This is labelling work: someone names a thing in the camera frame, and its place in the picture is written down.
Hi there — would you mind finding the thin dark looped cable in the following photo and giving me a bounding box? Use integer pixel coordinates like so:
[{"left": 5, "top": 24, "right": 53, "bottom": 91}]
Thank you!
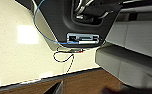
[{"left": 52, "top": 47, "right": 86, "bottom": 84}]

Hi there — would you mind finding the small white cable box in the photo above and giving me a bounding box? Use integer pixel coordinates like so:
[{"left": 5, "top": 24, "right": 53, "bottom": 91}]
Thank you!
[{"left": 65, "top": 32, "right": 102, "bottom": 46}]

